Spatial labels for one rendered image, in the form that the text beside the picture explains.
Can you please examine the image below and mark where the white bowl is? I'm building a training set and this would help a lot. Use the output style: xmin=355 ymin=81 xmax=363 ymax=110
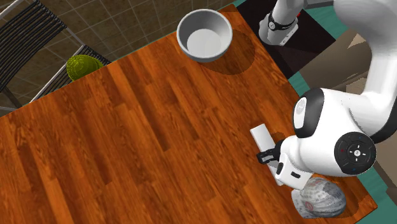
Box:
xmin=176 ymin=8 xmax=233 ymax=63

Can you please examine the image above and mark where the dark robot stand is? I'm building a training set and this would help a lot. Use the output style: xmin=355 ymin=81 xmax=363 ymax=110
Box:
xmin=236 ymin=0 xmax=337 ymax=80

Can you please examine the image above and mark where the black slatted metal chair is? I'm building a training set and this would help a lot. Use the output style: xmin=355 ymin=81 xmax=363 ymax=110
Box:
xmin=0 ymin=0 xmax=113 ymax=110

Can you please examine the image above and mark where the grey patterned cap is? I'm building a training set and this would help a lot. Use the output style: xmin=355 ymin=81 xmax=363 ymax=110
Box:
xmin=291 ymin=176 xmax=347 ymax=220

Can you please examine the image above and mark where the green round ball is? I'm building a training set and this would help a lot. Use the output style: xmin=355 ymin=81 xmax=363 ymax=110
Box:
xmin=66 ymin=54 xmax=105 ymax=82

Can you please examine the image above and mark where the brown wooden table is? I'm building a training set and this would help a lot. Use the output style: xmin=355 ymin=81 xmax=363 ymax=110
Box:
xmin=0 ymin=3 xmax=379 ymax=224

